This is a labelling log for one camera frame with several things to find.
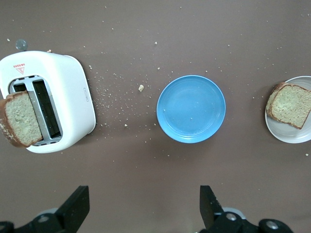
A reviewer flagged blue plate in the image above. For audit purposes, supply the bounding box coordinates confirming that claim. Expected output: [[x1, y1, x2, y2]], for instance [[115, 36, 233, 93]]
[[156, 75, 227, 144]]

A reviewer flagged dark-crust bread slice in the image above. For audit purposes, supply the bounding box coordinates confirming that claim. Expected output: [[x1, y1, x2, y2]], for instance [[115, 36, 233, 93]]
[[0, 90, 45, 149]]

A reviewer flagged light-crust bread slice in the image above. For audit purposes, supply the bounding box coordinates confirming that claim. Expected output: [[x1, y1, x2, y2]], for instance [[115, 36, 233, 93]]
[[265, 82, 311, 130]]

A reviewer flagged white toaster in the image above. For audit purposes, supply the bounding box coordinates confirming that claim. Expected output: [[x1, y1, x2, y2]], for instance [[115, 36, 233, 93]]
[[0, 38, 97, 154]]

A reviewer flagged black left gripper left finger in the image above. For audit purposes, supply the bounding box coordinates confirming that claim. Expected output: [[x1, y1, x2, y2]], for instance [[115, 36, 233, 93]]
[[0, 185, 90, 233]]

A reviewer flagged beige plate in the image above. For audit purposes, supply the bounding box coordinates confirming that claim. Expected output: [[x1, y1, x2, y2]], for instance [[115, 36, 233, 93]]
[[264, 76, 311, 144]]

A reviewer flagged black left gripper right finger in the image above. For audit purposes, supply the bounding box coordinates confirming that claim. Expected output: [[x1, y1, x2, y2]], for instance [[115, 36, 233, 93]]
[[199, 185, 292, 233]]

